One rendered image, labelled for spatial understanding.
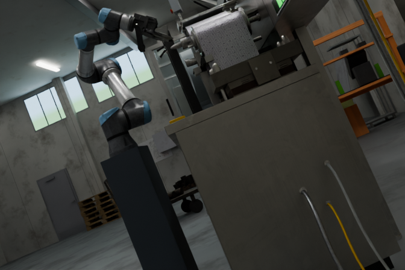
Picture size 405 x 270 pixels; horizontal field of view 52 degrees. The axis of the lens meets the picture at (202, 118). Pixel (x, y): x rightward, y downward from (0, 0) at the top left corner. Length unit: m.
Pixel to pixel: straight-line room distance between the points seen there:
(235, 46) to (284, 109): 0.45
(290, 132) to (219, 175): 0.33
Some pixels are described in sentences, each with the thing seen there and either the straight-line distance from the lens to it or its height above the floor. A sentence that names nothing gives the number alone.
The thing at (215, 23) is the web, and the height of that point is 1.28.
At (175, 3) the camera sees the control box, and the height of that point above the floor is 1.66.
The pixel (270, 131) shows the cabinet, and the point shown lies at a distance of 1.65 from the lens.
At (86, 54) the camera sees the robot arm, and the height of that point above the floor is 1.42.
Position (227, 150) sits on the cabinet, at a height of 0.72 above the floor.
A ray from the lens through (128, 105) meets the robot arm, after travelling 2.16.
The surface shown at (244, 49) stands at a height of 1.11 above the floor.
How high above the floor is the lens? 0.73
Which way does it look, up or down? 5 degrees up
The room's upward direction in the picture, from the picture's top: 23 degrees counter-clockwise
